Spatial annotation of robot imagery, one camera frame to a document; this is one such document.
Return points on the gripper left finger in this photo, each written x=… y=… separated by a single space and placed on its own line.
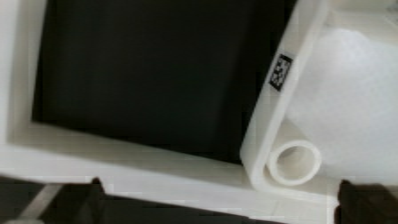
x=67 y=204

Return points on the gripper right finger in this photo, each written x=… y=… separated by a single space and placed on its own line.
x=369 y=204

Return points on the white left fence block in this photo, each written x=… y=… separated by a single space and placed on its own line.
x=22 y=16

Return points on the white front fence bar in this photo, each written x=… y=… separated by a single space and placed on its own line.
x=51 y=155

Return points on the white desk top tray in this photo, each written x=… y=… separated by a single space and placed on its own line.
x=324 y=126

